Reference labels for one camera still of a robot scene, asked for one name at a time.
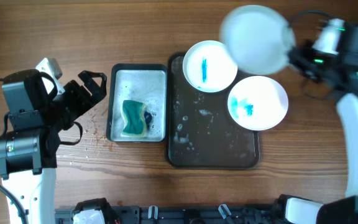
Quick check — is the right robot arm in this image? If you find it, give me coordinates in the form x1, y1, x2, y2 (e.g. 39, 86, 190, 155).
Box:
272, 19, 358, 223

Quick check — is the small black water tray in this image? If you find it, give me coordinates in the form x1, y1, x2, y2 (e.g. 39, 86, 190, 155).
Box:
106, 63, 168, 142

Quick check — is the green yellow sponge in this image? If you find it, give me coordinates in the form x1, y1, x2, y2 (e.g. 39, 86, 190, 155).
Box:
121, 100, 147, 138

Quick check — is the white stained plate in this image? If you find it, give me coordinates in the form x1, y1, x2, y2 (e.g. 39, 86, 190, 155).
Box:
227, 76, 289, 131
182, 40, 237, 93
219, 5, 295, 75

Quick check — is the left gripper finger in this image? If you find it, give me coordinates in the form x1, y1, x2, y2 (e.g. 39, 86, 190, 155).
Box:
78, 70, 107, 101
63, 80, 81, 93

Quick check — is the dark brown serving tray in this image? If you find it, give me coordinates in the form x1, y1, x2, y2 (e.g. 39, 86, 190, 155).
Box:
165, 52, 260, 170

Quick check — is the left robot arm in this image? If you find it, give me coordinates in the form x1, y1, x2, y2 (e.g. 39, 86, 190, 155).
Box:
0, 69, 107, 223

